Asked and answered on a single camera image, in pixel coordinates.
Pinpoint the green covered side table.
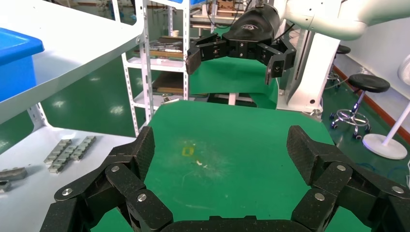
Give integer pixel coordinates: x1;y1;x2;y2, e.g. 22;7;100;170
189;27;280;110

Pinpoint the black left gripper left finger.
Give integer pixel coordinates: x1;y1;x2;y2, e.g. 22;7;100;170
40;126;174;232

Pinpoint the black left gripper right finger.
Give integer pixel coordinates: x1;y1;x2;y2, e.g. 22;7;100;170
286;125;410;232

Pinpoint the white standing fan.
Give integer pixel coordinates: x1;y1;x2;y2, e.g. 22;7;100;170
362;54;410;160

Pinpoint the green table mat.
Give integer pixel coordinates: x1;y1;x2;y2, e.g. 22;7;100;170
91;100;372;232

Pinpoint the perforated metal angle bar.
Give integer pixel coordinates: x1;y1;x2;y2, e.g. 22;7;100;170
110;0;191;138

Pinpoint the white metal shelf rack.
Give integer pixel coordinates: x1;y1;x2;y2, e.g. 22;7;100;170
0;0;155;232

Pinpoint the black stool with chrome base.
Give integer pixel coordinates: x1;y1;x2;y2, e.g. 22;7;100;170
330;73;391;140
328;44;351;87

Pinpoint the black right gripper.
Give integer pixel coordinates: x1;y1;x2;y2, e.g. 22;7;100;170
186;4;297;86

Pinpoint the white robot torso column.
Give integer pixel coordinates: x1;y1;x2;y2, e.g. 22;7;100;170
277;30;341;122

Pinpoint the blue plastic bin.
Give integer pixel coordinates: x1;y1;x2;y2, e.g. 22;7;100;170
0;27;45;102

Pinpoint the wooden board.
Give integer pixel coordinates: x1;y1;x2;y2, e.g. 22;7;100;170
152;72;186;94
149;48;185;59

